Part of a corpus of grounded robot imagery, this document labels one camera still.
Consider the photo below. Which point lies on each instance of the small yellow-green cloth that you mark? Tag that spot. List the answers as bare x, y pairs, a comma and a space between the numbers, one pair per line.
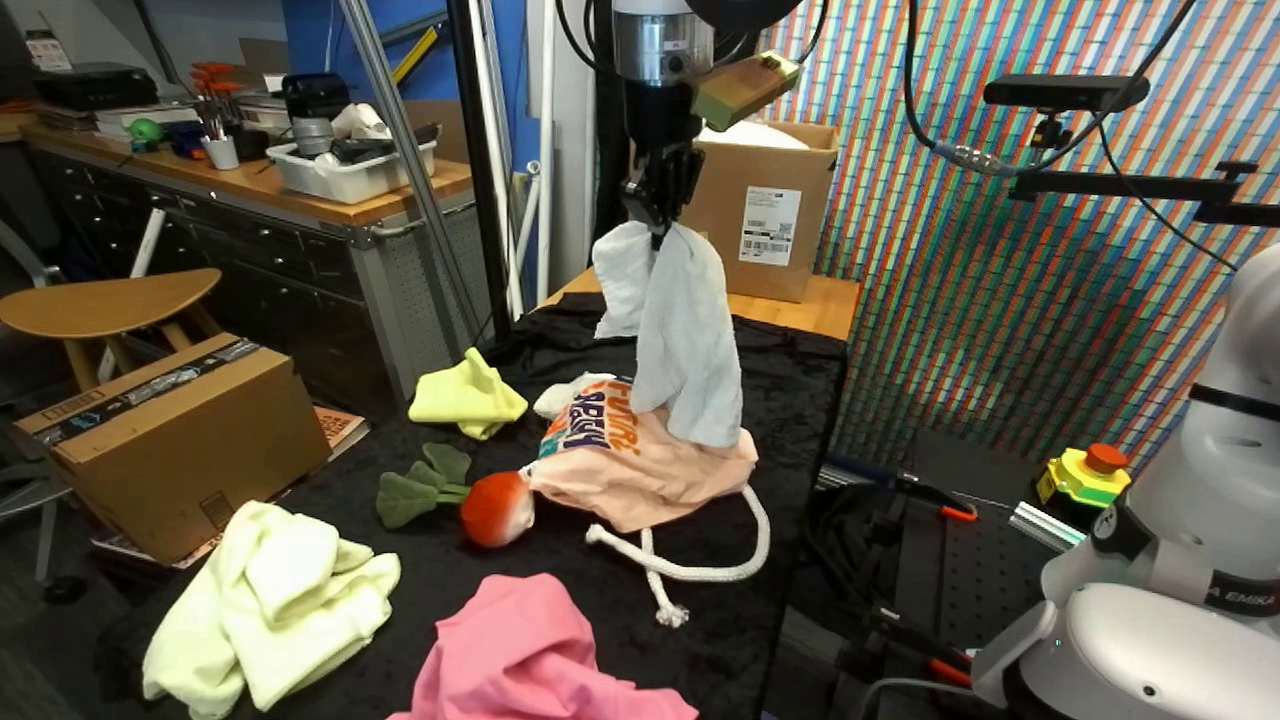
468, 395

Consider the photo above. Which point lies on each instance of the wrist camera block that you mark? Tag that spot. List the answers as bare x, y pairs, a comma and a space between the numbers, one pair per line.
739, 89

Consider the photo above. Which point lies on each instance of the white plastic bin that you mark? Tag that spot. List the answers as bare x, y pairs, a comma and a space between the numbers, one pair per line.
341, 180

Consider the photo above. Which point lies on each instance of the white crumpled cloth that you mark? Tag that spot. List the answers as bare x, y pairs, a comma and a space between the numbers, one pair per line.
555, 403

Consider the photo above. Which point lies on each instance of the pink cloth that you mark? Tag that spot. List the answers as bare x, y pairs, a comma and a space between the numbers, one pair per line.
520, 650

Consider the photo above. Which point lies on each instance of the black table cloth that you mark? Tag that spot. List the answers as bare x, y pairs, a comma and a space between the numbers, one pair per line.
719, 663

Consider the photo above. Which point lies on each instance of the wooden workbench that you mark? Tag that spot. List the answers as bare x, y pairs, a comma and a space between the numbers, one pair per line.
359, 292

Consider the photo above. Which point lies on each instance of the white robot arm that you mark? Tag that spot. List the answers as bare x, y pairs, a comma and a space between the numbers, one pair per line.
1170, 607

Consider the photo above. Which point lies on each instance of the cardboard box on table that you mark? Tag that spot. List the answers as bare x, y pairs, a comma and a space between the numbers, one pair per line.
763, 201

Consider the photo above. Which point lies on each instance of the large pale green towel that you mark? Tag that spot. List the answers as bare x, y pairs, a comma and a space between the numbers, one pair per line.
272, 611

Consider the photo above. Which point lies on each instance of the wooden stool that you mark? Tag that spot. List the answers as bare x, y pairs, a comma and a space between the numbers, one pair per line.
95, 318

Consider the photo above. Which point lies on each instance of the red radish plush toy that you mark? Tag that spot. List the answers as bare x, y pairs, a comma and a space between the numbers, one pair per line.
495, 509

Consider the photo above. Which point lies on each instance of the yellow emergency stop button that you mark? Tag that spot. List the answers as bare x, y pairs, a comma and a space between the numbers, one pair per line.
1088, 476

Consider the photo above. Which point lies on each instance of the cardboard box on floor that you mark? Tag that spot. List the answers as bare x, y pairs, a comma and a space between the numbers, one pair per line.
166, 455

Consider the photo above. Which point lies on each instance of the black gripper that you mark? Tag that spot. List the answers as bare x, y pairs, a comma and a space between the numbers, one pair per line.
665, 163

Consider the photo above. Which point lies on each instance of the peach printed t-shirt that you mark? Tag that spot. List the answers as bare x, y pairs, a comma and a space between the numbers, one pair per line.
626, 466

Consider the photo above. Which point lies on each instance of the white terry towel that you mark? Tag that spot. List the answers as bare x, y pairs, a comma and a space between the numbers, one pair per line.
671, 296

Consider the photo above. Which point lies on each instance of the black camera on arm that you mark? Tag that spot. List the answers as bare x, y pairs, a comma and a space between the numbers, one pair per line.
1095, 95

